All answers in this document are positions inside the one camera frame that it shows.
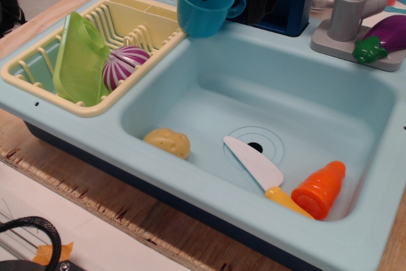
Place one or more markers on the grey toy faucet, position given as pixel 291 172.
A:
pixel 343 32

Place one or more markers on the orange tape piece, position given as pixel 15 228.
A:
pixel 44 253

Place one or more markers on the purple white toy onion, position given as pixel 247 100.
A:
pixel 121 63

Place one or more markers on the pale yellow drying rack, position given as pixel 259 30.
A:
pixel 148 24

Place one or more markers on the teal plastic cup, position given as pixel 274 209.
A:
pixel 200 18

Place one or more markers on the orange toy carrot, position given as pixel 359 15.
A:
pixel 318 192

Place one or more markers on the black bag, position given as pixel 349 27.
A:
pixel 11 14

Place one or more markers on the teal plastic utensil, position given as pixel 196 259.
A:
pixel 393 9

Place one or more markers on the purple toy eggplant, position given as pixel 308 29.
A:
pixel 387 36

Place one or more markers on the white toy knife yellow handle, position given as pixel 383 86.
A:
pixel 265 173

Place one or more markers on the green plastic plate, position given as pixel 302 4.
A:
pixel 78 69

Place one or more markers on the light blue toy sink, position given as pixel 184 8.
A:
pixel 304 109

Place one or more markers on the yellow toy potato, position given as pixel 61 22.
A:
pixel 170 141

